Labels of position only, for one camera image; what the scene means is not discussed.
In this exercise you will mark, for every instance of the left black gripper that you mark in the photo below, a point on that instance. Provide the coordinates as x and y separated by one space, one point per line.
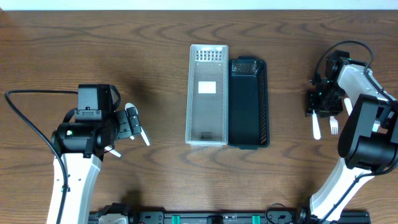
123 125

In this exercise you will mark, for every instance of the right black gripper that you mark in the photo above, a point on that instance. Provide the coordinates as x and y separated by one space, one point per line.
311 105

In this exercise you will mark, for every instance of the white plastic fork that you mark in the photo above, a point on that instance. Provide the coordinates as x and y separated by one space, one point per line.
315 126
334 125

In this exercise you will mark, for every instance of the black plastic basket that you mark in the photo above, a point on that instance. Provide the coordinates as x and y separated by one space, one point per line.
248 112

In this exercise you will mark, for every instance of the white plastic spoon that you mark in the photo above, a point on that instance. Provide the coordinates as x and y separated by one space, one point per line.
144 137
348 105
112 151

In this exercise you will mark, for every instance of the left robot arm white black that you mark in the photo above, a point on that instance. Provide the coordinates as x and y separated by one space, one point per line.
80 143

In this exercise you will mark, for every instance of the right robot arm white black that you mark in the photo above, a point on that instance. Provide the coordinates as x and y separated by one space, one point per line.
368 142

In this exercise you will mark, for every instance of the clear plastic basket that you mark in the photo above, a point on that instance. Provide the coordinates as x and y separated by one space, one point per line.
207 97

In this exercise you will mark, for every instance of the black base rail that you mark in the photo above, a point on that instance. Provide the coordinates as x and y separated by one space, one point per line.
121 213

